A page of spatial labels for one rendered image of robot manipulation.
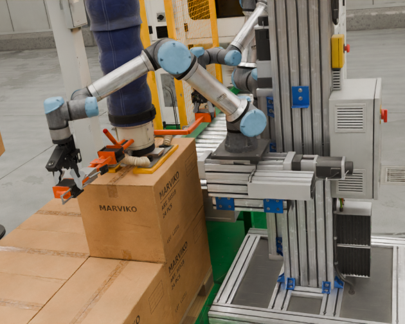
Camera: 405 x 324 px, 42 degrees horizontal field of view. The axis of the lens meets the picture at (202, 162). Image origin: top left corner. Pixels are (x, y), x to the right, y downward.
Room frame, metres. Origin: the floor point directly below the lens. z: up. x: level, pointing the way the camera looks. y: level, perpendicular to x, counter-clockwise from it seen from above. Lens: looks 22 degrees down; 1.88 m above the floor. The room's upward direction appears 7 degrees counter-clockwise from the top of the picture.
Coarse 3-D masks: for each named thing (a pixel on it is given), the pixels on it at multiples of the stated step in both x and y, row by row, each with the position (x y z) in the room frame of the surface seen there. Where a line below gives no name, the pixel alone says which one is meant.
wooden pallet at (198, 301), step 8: (208, 272) 2.61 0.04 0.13; (208, 280) 2.60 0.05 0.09; (200, 288) 2.47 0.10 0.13; (208, 288) 2.59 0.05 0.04; (200, 296) 2.54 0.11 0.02; (192, 304) 2.48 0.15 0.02; (200, 304) 2.47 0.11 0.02; (192, 312) 2.41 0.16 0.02; (184, 320) 2.35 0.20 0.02; (192, 320) 2.34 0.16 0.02
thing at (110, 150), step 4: (104, 148) 2.25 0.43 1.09; (108, 148) 2.25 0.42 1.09; (112, 148) 2.24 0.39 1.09; (116, 148) 2.24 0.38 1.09; (120, 148) 2.21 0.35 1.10; (100, 152) 2.19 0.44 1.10; (104, 152) 2.18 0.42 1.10; (108, 152) 2.18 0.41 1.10; (112, 152) 2.17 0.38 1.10; (116, 152) 2.17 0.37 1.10; (120, 152) 2.20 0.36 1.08; (100, 156) 2.19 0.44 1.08; (104, 156) 2.18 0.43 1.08; (108, 156) 2.18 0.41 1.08; (112, 156) 2.17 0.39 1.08; (116, 156) 2.18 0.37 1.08; (120, 156) 2.20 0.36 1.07; (124, 156) 2.23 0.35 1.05; (112, 160) 2.17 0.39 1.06; (116, 160) 2.17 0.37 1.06; (120, 160) 2.19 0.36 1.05
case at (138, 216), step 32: (192, 160) 2.60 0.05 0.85; (96, 192) 2.21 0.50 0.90; (128, 192) 2.16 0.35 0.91; (160, 192) 2.17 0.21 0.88; (192, 192) 2.54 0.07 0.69; (96, 224) 2.22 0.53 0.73; (128, 224) 2.17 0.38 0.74; (160, 224) 2.12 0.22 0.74; (96, 256) 2.24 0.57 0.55; (128, 256) 2.18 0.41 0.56; (160, 256) 2.12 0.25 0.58
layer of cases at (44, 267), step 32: (32, 224) 2.68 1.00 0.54; (64, 224) 2.63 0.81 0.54; (192, 224) 2.49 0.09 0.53; (0, 256) 2.36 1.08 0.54; (32, 256) 2.32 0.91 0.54; (64, 256) 2.28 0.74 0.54; (192, 256) 2.43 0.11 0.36; (0, 288) 2.07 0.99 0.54; (32, 288) 2.04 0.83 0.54; (64, 288) 2.01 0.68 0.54; (96, 288) 1.98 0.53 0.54; (128, 288) 1.95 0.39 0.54; (160, 288) 2.05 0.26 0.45; (192, 288) 2.38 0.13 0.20; (0, 320) 1.83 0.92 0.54; (32, 320) 1.80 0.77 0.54; (64, 320) 1.78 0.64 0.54; (96, 320) 1.75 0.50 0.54; (128, 320) 1.76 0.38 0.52; (160, 320) 2.00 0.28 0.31
